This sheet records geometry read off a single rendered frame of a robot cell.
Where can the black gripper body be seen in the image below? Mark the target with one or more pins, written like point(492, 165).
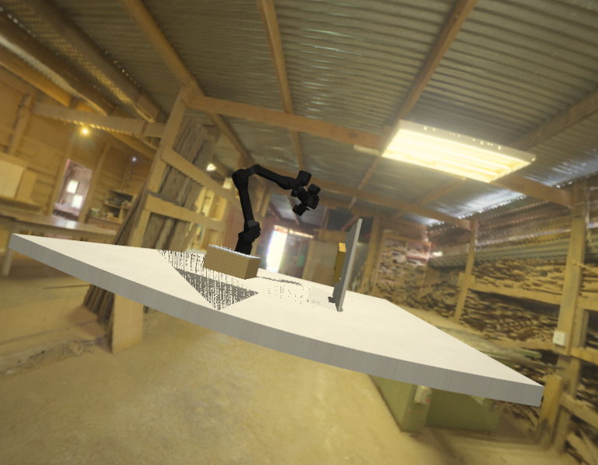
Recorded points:
point(312, 189)

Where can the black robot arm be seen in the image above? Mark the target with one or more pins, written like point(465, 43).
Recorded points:
point(241, 180)

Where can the wooden picture frame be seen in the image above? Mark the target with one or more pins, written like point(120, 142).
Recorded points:
point(339, 262)

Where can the cream wall panel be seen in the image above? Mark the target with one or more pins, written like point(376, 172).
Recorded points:
point(340, 288)

